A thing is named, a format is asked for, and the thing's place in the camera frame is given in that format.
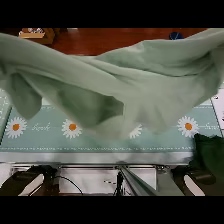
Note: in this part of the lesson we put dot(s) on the dark green garment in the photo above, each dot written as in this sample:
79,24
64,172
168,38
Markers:
210,153

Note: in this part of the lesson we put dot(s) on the silver frame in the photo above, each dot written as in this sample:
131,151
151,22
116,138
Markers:
100,158

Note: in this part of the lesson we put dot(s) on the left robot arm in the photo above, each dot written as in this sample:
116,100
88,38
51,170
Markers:
23,182

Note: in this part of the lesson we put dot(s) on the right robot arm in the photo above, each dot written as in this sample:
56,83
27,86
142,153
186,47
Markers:
193,183

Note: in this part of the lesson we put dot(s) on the pale green shirt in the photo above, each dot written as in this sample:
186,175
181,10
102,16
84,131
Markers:
140,80

